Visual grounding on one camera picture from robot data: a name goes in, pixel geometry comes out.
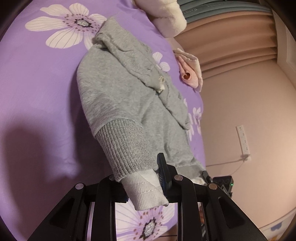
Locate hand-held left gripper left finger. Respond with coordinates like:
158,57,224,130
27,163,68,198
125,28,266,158
27,175,130,241

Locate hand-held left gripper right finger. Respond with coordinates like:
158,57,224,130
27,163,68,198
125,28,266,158
157,152,266,241

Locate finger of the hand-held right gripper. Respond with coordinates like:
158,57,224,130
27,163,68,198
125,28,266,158
201,170,212,186

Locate grey sweatshirt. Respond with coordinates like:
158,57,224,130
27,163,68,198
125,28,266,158
76,14,206,211

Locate folded pink fleece clothes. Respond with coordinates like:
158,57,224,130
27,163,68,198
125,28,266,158
173,48,204,92

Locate white power strip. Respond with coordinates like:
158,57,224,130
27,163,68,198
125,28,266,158
236,125,251,155

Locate light blue printed box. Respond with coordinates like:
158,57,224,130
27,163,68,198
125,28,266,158
264,213,292,240

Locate purple floral blanket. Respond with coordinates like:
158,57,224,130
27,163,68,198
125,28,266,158
0,0,206,241

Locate beige curtain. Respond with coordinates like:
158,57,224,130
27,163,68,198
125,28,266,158
173,10,279,80

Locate white fluffy blanket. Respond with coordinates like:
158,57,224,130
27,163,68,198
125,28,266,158
134,0,188,37

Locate teal curtain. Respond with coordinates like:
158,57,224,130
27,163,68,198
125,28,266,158
177,0,274,24

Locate white cable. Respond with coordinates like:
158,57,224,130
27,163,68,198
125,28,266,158
206,155,251,176

